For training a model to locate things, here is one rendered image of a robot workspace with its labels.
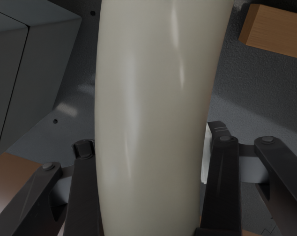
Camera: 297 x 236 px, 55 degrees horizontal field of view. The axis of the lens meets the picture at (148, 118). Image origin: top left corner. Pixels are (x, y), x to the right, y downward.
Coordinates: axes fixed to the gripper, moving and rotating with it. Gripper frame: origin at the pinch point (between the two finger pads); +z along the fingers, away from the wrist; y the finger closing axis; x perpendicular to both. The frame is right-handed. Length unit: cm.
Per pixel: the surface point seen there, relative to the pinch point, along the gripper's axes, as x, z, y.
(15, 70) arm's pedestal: 0, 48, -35
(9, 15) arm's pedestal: 12, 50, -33
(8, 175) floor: -52, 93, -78
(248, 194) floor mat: -70, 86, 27
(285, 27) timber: -2, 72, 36
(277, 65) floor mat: -16, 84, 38
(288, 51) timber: -9, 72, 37
